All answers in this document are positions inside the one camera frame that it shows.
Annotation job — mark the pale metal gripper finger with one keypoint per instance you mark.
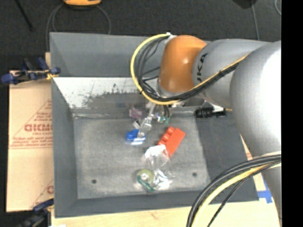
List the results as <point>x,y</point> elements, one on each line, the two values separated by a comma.
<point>145,126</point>
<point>136,124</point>

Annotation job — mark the grey metal bin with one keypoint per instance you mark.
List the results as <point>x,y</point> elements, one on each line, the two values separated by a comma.
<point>106,155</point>

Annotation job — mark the green round disc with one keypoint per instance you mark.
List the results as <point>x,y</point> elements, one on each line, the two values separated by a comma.
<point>144,177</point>

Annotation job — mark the brown cardboard board red print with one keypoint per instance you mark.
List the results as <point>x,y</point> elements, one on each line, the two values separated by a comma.
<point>28,131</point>

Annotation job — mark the black cylinder on white bracket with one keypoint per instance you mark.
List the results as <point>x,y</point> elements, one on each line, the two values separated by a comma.
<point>205,113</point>

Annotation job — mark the blue and white toy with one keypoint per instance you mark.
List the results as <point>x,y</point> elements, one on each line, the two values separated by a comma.
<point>132,135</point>

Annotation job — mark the red toy brick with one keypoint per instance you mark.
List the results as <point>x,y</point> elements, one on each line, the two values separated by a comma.
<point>172,139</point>

